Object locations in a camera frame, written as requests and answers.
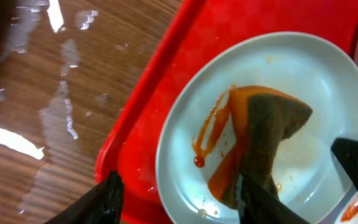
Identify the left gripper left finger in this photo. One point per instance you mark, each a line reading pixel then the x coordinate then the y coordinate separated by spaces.
pixel 101 205

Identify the white plate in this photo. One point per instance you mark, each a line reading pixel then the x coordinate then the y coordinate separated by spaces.
pixel 309 178
pixel 346 212

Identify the orange green sponge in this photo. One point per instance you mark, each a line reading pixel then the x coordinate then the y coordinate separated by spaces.
pixel 261 117

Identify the red plastic tray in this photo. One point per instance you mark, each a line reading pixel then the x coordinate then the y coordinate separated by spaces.
pixel 201 30

